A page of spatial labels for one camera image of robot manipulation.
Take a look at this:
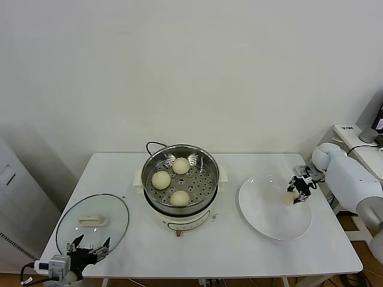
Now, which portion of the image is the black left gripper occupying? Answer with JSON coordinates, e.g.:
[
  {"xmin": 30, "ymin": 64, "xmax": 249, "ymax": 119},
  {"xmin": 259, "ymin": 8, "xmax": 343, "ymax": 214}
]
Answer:
[{"xmin": 66, "ymin": 234, "xmax": 111, "ymax": 271}]

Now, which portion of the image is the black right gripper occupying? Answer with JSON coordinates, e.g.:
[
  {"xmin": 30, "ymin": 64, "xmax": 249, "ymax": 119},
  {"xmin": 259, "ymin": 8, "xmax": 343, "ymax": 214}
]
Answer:
[{"xmin": 286, "ymin": 176, "xmax": 314, "ymax": 206}]

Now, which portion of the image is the white steamed baozi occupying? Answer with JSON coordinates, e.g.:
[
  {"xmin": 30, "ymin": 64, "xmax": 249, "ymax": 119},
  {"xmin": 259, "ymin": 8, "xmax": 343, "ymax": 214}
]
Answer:
[
  {"xmin": 282, "ymin": 191, "xmax": 300, "ymax": 207},
  {"xmin": 169, "ymin": 190, "xmax": 191, "ymax": 209},
  {"xmin": 172, "ymin": 157, "xmax": 191, "ymax": 175},
  {"xmin": 151, "ymin": 171, "xmax": 172, "ymax": 190}
]

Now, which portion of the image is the perforated stainless steamer basket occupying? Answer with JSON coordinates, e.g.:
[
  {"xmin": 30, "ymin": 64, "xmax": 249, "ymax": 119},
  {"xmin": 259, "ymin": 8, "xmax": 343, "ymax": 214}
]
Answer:
[{"xmin": 141, "ymin": 144, "xmax": 220, "ymax": 213}]

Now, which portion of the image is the white round plate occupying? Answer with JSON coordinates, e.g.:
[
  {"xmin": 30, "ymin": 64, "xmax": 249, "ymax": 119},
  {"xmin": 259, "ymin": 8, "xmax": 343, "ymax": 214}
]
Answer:
[{"xmin": 238, "ymin": 175, "xmax": 314, "ymax": 242}]

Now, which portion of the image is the white side desk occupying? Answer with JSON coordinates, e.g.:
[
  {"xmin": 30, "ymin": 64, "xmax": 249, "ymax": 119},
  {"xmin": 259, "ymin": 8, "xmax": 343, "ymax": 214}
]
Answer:
[{"xmin": 333, "ymin": 124, "xmax": 383, "ymax": 261}]

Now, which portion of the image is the grey cylindrical speaker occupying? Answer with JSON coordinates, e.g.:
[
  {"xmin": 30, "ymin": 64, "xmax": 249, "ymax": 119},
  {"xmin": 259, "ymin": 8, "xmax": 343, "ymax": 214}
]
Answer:
[{"xmin": 358, "ymin": 125, "xmax": 379, "ymax": 144}]

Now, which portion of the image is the cream electric cooker base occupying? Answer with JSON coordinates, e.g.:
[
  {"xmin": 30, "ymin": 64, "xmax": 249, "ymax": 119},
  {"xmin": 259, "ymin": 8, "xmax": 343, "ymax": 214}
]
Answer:
[{"xmin": 133, "ymin": 166, "xmax": 230, "ymax": 239}]

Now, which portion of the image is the grey laptop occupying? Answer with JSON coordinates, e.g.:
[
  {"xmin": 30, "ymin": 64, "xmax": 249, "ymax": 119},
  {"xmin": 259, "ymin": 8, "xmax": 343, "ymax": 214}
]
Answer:
[{"xmin": 370, "ymin": 89, "xmax": 383, "ymax": 147}]

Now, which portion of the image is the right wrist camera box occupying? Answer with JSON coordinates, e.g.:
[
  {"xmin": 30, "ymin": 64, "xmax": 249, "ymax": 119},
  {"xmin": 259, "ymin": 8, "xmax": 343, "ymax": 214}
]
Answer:
[{"xmin": 293, "ymin": 164, "xmax": 327, "ymax": 188}]

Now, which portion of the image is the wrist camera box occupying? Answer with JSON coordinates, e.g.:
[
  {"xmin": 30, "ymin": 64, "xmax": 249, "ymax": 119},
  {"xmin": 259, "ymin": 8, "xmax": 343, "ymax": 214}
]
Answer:
[
  {"xmin": 293, "ymin": 164, "xmax": 327, "ymax": 188},
  {"xmin": 34, "ymin": 254, "xmax": 71, "ymax": 274}
]

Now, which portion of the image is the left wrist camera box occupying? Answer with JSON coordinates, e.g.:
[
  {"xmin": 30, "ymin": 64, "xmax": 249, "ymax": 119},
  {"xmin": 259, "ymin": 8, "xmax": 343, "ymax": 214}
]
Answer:
[{"xmin": 34, "ymin": 254, "xmax": 71, "ymax": 274}]

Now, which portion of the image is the glass lid with cream handle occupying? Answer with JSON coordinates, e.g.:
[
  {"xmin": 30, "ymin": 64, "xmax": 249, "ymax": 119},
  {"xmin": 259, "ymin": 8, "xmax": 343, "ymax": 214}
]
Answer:
[{"xmin": 56, "ymin": 193, "xmax": 130, "ymax": 263}]

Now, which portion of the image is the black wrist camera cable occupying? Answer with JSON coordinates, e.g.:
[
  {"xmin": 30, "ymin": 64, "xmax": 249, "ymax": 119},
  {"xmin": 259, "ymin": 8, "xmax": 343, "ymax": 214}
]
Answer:
[{"xmin": 20, "ymin": 262, "xmax": 37, "ymax": 285}]

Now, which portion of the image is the black power adapter with cable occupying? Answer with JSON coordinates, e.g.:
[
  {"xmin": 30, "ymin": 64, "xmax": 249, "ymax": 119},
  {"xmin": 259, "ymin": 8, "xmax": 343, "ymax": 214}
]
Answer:
[{"xmin": 329, "ymin": 145, "xmax": 379, "ymax": 207}]

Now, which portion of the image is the black cooker power cord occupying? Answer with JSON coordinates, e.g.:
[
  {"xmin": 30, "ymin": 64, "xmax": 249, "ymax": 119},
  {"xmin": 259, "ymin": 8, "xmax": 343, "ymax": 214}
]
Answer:
[{"xmin": 146, "ymin": 141, "xmax": 170, "ymax": 156}]

